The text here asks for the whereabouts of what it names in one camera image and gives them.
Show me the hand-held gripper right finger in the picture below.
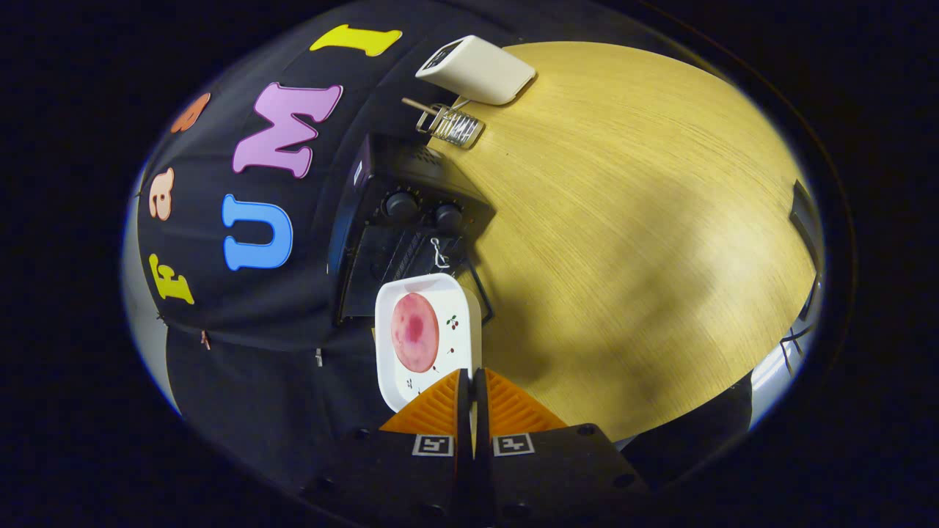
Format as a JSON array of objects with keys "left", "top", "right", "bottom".
[{"left": 473, "top": 367, "right": 650, "bottom": 528}]

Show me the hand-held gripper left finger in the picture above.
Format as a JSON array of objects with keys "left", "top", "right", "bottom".
[{"left": 297, "top": 369, "right": 474, "bottom": 528}]

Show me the round pink ham slice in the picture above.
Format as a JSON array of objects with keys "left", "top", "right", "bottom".
[{"left": 390, "top": 293, "right": 440, "bottom": 373}]

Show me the white square plate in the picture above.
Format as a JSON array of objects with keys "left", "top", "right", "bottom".
[{"left": 375, "top": 274, "right": 483, "bottom": 413}]

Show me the black toaster oven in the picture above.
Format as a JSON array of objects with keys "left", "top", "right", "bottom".
[{"left": 326, "top": 132, "right": 496, "bottom": 327}]

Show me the white pop-up toaster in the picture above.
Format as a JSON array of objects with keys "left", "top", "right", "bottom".
[{"left": 415, "top": 34, "right": 537, "bottom": 106}]

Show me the black backdrop cloth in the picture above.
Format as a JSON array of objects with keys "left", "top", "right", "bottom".
[{"left": 136, "top": 0, "right": 514, "bottom": 499}]

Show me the wire mesh holder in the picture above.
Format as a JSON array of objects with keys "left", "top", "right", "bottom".
[{"left": 416, "top": 103, "right": 486, "bottom": 150}]

